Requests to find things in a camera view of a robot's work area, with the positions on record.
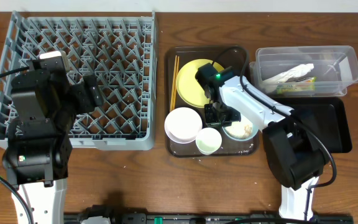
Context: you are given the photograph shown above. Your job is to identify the white napkin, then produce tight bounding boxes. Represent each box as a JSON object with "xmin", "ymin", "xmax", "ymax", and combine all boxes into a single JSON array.
[{"xmin": 262, "ymin": 63, "xmax": 314, "ymax": 84}]

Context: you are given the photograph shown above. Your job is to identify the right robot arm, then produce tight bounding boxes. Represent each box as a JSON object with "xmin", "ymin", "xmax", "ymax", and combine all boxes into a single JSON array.
[{"xmin": 195, "ymin": 63, "xmax": 334, "ymax": 221}]

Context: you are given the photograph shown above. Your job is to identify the rice food waste pile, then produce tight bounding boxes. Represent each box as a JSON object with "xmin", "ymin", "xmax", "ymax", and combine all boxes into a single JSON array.
[{"xmin": 224, "ymin": 121, "xmax": 253, "ymax": 139}]

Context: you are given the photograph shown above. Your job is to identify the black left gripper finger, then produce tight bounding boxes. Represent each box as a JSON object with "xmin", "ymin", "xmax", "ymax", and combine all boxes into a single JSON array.
[
  {"xmin": 83, "ymin": 75, "xmax": 104, "ymax": 106},
  {"xmin": 70, "ymin": 83, "xmax": 94, "ymax": 114}
]

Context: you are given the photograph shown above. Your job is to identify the pink white bowl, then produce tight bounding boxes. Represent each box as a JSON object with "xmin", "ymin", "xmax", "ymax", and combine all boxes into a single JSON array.
[{"xmin": 164, "ymin": 107, "xmax": 203, "ymax": 144}]

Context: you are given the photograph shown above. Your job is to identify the grey plastic dish rack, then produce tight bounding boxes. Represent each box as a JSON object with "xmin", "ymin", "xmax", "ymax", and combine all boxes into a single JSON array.
[{"xmin": 0, "ymin": 12, "xmax": 158, "ymax": 151}]

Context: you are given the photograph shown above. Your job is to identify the wooden chopstick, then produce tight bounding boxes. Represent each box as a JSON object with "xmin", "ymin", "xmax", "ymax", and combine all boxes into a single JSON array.
[
  {"xmin": 170, "ymin": 55, "xmax": 179, "ymax": 112},
  {"xmin": 174, "ymin": 55, "xmax": 180, "ymax": 109}
]

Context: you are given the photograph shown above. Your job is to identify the dark brown serving tray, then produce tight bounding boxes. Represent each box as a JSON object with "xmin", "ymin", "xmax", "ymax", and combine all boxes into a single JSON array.
[{"xmin": 164, "ymin": 45, "xmax": 260, "ymax": 158}]

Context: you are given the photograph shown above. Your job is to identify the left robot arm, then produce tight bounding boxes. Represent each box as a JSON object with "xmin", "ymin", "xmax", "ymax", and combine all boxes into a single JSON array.
[{"xmin": 2, "ymin": 57, "xmax": 104, "ymax": 223}]

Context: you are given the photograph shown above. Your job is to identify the light blue bowl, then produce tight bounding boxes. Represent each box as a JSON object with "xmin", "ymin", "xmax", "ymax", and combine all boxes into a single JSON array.
[{"xmin": 223, "ymin": 115, "xmax": 259, "ymax": 141}]

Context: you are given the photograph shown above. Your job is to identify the wooden chopstick right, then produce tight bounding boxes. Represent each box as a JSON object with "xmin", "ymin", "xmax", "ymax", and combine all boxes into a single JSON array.
[{"xmin": 174, "ymin": 55, "xmax": 180, "ymax": 109}]

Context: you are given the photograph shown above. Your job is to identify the clear plastic waste bin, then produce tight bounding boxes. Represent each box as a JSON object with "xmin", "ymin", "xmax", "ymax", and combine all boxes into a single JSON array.
[{"xmin": 250, "ymin": 45, "xmax": 358, "ymax": 98}]

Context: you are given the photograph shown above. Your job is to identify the green orange snack wrapper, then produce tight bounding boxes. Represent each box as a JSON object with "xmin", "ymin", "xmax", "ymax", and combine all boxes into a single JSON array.
[{"xmin": 276, "ymin": 77, "xmax": 316, "ymax": 94}]

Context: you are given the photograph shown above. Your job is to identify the yellow plate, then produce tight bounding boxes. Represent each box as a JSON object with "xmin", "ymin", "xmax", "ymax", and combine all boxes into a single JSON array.
[{"xmin": 177, "ymin": 59, "xmax": 213, "ymax": 108}]

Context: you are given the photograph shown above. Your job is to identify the wooden chopstick left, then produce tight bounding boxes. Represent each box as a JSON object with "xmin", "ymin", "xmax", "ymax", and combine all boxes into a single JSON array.
[{"xmin": 170, "ymin": 55, "xmax": 179, "ymax": 112}]

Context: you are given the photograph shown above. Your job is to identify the small white cup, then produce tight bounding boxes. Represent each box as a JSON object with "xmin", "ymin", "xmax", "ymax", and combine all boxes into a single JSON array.
[{"xmin": 195, "ymin": 128, "xmax": 222, "ymax": 155}]

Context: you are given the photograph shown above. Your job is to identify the black waste tray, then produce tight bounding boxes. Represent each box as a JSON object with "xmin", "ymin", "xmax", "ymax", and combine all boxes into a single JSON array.
[{"xmin": 275, "ymin": 97, "xmax": 352, "ymax": 153}]

